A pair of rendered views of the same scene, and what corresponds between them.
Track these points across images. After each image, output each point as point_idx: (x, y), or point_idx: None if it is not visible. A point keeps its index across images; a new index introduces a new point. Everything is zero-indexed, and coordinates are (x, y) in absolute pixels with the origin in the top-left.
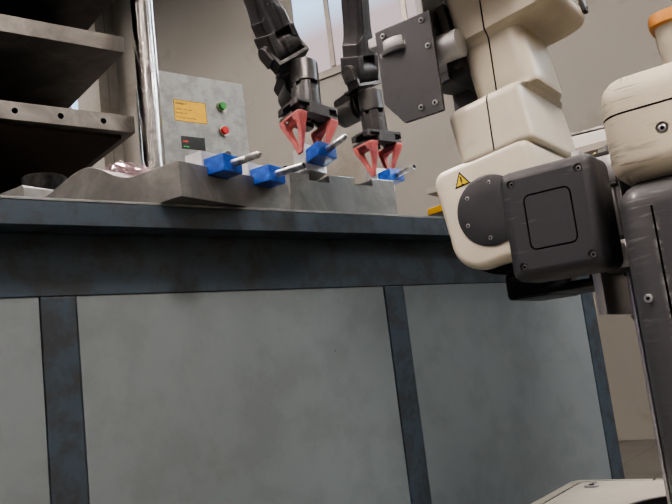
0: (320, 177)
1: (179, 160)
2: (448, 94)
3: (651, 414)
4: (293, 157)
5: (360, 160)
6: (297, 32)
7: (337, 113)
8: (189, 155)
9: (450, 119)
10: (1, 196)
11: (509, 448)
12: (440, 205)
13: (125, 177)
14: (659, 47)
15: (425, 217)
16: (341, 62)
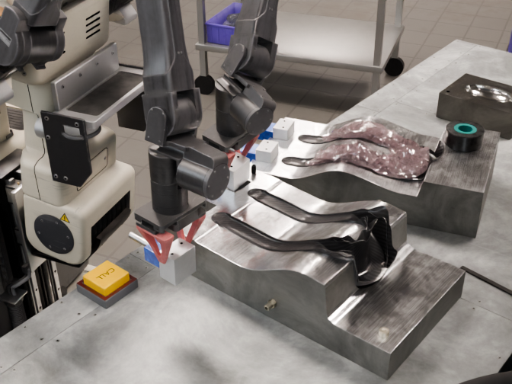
0: (228, 187)
1: (285, 117)
2: (91, 137)
3: (52, 294)
4: (249, 164)
5: (198, 228)
6: (228, 46)
7: (202, 137)
8: (290, 120)
9: (115, 134)
10: (352, 107)
11: None
12: (114, 264)
13: (331, 124)
14: (6, 109)
15: (137, 249)
16: (199, 94)
